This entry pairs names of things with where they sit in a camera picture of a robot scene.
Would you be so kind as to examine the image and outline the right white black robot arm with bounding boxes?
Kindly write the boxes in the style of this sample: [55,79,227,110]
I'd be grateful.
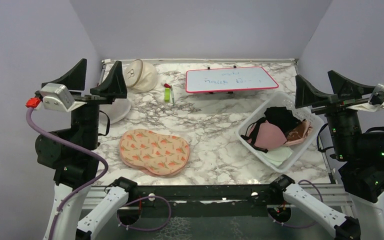
[268,70,384,240]

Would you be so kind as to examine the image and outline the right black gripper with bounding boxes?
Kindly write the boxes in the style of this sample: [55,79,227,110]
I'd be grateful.
[294,69,374,159]

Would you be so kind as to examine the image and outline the mauve bra black straps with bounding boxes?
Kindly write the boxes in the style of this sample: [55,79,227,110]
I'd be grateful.
[240,117,288,154]

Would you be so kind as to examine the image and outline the white mesh laundry bag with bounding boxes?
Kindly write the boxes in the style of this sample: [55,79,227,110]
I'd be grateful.
[99,98,132,125]

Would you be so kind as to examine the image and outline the floral mesh laundry bag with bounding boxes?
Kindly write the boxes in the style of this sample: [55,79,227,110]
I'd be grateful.
[118,129,191,177]

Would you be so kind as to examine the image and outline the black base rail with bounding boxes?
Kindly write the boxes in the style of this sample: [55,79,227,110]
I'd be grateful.
[117,184,289,219]

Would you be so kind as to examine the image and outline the white plastic basket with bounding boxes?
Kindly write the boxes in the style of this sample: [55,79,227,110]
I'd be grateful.
[235,92,324,173]

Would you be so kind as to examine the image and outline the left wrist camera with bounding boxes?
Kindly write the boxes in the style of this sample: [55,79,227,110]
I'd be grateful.
[25,83,87,113]

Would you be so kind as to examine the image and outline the green red marker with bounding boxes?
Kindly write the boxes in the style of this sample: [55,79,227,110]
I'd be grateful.
[163,83,175,105]

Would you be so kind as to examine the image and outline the light green bra pads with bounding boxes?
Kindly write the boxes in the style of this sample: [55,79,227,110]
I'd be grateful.
[262,146,293,167]

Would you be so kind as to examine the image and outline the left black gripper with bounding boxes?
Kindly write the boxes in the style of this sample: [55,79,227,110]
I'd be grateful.
[49,57,127,151]

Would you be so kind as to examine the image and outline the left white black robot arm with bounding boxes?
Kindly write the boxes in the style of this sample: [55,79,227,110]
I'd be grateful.
[26,58,139,240]

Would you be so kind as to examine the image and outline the pink bra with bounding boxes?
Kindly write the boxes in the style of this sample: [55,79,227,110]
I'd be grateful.
[283,120,313,147]

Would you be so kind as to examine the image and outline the red framed whiteboard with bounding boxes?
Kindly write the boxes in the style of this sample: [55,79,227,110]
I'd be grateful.
[185,66,279,94]

